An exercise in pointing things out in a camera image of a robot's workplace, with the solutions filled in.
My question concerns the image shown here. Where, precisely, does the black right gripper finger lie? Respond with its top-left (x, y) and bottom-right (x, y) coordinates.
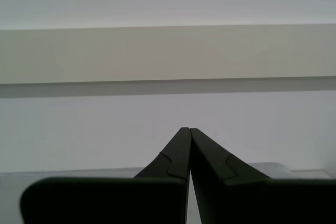
top-left (19, 126), bottom-right (191, 224)
top-left (190, 127), bottom-right (336, 224)

